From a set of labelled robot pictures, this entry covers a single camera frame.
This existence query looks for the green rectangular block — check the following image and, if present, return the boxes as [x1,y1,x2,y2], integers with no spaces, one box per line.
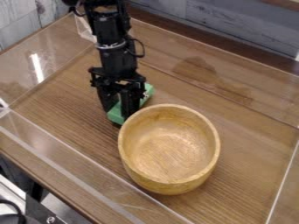
[107,83,155,125]

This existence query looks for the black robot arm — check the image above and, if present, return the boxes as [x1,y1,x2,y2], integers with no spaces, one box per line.
[62,0,146,120]

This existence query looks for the black cable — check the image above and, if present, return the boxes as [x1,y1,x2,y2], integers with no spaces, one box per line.
[0,198,27,224]

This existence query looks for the black metal table frame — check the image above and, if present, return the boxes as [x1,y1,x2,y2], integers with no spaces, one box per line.
[0,157,92,224]

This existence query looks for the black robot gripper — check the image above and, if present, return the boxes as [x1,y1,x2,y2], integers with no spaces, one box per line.
[88,40,146,119]

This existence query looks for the clear acrylic tray enclosure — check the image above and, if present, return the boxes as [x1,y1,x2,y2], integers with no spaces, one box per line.
[0,16,299,224]

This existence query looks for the brown wooden bowl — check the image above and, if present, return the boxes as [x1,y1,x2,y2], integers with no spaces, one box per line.
[118,104,221,195]

